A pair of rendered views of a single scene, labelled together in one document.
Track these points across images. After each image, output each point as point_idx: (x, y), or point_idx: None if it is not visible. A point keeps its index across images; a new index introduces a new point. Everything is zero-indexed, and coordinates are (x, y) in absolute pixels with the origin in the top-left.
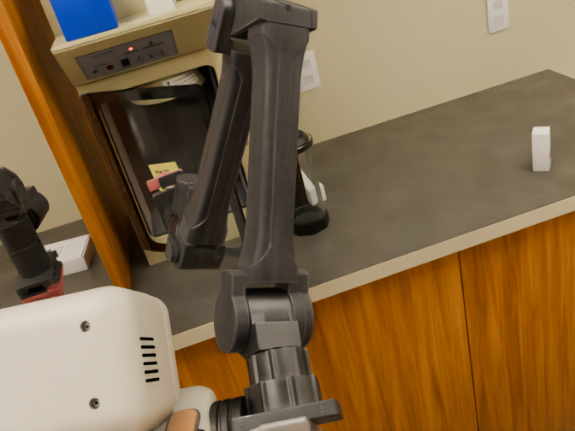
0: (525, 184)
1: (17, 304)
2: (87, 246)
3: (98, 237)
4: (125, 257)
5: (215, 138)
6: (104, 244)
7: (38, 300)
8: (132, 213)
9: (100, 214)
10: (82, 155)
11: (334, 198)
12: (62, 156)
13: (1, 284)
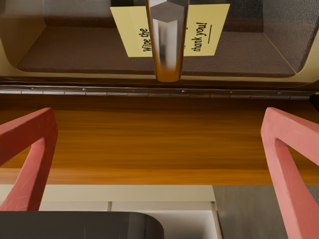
0: None
1: (267, 216)
2: None
3: (230, 177)
4: (300, 114)
5: None
6: (248, 174)
7: (277, 207)
8: (232, 93)
9: (202, 142)
10: (120, 103)
11: None
12: (66, 176)
13: (245, 186)
